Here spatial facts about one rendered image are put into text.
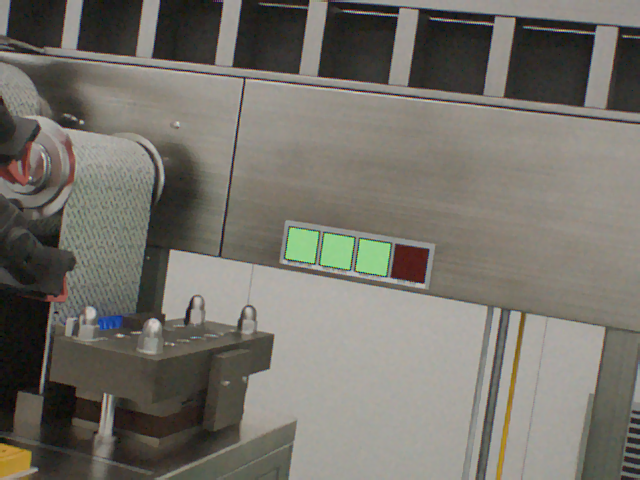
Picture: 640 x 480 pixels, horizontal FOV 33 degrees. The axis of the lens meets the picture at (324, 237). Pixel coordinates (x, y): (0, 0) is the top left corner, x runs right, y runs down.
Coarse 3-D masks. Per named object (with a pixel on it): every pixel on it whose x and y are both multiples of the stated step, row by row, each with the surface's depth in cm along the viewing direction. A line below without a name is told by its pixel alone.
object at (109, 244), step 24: (72, 216) 150; (96, 216) 156; (120, 216) 162; (144, 216) 169; (72, 240) 151; (96, 240) 157; (120, 240) 164; (144, 240) 171; (96, 264) 158; (120, 264) 165; (72, 288) 153; (96, 288) 159; (120, 288) 166; (72, 312) 154; (120, 312) 167; (48, 336) 150
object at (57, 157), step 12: (48, 144) 148; (60, 156) 147; (60, 168) 147; (0, 180) 151; (48, 180) 148; (60, 180) 147; (12, 192) 150; (36, 192) 149; (48, 192) 148; (24, 204) 149; (36, 204) 149
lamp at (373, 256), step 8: (360, 240) 167; (360, 248) 167; (368, 248) 167; (376, 248) 166; (384, 248) 166; (360, 256) 167; (368, 256) 167; (376, 256) 166; (384, 256) 166; (360, 264) 167; (368, 264) 167; (376, 264) 166; (384, 264) 166; (368, 272) 167; (376, 272) 166; (384, 272) 166
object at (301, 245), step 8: (296, 232) 171; (304, 232) 170; (312, 232) 170; (288, 240) 171; (296, 240) 171; (304, 240) 170; (312, 240) 170; (288, 248) 171; (296, 248) 171; (304, 248) 170; (312, 248) 170; (288, 256) 171; (296, 256) 171; (304, 256) 170; (312, 256) 170
